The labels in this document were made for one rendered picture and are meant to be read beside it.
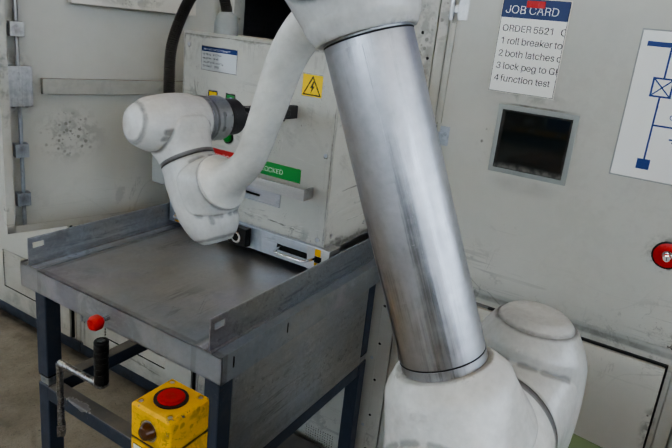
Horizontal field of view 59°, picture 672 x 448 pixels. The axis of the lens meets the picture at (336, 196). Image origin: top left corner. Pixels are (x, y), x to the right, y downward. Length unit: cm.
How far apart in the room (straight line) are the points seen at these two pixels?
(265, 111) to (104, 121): 90
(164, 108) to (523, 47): 80
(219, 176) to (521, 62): 75
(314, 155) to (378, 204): 78
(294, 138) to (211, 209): 44
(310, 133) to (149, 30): 63
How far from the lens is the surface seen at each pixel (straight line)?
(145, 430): 92
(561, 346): 83
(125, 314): 128
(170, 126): 108
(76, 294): 140
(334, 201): 142
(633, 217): 142
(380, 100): 61
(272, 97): 93
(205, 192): 103
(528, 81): 142
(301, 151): 142
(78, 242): 158
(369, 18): 60
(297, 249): 146
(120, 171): 182
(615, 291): 147
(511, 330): 83
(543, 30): 142
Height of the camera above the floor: 144
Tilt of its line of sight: 16 degrees down
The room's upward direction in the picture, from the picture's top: 6 degrees clockwise
